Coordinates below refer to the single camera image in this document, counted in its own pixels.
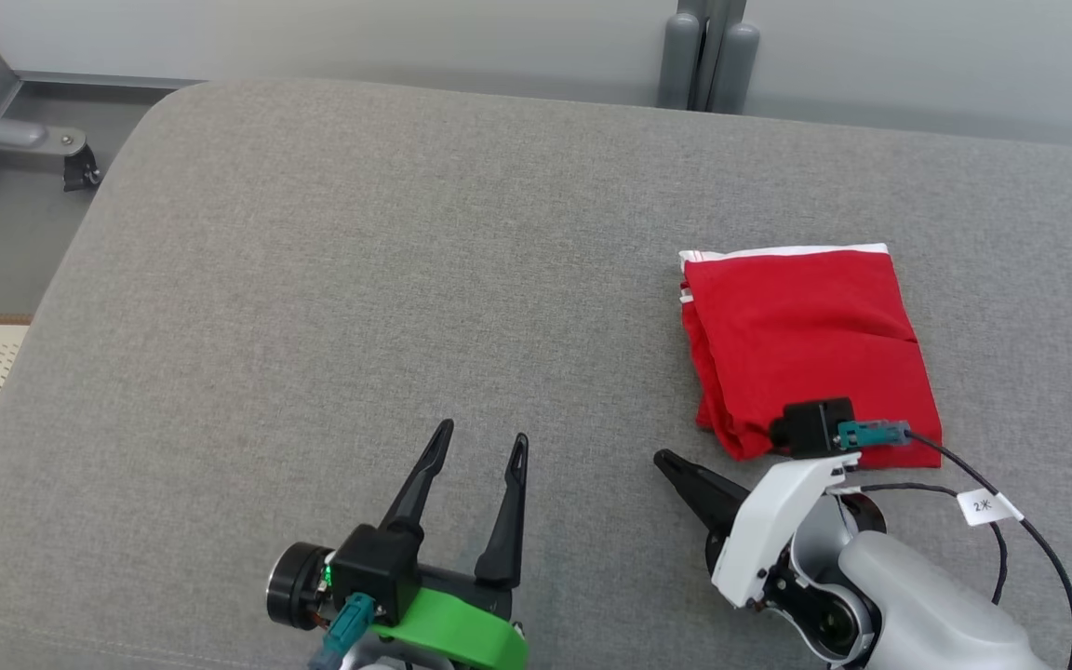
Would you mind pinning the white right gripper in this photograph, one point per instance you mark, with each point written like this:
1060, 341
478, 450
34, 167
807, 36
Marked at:
769, 521

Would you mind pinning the red shorts white trim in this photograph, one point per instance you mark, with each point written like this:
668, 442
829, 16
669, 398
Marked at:
806, 344

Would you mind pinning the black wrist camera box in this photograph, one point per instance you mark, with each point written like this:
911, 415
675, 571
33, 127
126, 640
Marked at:
373, 572
815, 428

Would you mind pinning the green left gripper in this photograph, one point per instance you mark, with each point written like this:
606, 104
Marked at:
462, 633

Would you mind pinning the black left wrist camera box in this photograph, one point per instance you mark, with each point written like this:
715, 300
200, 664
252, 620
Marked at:
373, 572

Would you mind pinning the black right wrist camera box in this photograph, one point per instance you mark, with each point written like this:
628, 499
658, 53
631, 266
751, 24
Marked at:
815, 428

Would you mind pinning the grey double partition post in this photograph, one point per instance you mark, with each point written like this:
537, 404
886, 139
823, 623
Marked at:
708, 56

